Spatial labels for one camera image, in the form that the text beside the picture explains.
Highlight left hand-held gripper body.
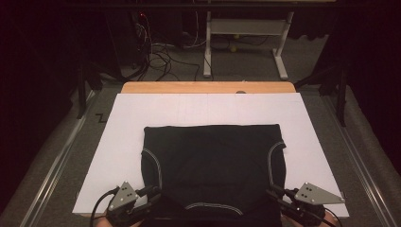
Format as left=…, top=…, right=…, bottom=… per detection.
left=105, top=181, right=152, bottom=227

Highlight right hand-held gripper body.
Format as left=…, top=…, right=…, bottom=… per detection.
left=281, top=182, right=346, bottom=227

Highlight black knit vest grey trim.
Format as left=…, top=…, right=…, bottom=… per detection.
left=140, top=123, right=288, bottom=227

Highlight person's right hand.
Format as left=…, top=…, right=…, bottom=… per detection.
left=283, top=210, right=344, bottom=227

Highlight person's left hand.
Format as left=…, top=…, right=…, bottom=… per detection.
left=96, top=219, right=144, bottom=227

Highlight white paper work mat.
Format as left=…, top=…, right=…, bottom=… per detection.
left=72, top=92, right=350, bottom=218

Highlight black metal stand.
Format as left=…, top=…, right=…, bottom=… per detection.
left=294, top=61, right=350, bottom=128
left=75, top=60, right=107, bottom=120

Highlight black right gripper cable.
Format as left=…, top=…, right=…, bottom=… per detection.
left=296, top=206, right=344, bottom=227

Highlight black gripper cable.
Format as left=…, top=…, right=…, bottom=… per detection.
left=296, top=206, right=344, bottom=227
left=90, top=185, right=121, bottom=227

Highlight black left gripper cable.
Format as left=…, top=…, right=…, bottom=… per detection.
left=90, top=185, right=121, bottom=227

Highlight metal floor rail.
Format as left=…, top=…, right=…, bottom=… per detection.
left=19, top=90, right=96, bottom=227
left=321, top=94, right=399, bottom=227

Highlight tangle of floor cables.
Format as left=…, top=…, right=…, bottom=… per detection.
left=133, top=11, right=202, bottom=82

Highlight white metal desk frame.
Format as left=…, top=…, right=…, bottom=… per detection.
left=202, top=10, right=295, bottom=80

